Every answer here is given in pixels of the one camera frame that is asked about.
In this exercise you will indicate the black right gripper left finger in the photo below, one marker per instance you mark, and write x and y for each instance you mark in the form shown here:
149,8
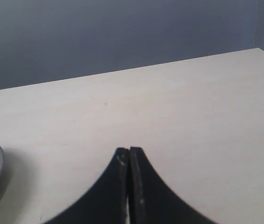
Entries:
106,201

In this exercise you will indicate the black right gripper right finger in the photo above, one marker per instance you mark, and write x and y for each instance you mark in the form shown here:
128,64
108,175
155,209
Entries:
151,201

